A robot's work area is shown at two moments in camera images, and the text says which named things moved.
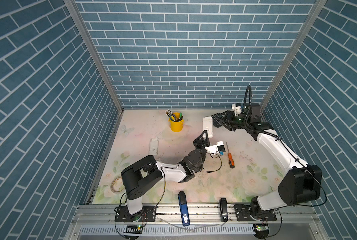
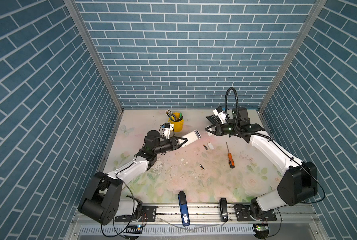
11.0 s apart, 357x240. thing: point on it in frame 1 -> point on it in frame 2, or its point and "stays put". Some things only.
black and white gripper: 219,147 -> 167,127
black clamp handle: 223,209 stays put
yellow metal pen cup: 176,126 stays put
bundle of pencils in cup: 168,112 stays put
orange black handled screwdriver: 231,162 stays put
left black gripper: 200,143 -> 172,142
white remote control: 207,125 -> 192,137
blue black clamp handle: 184,208 stays put
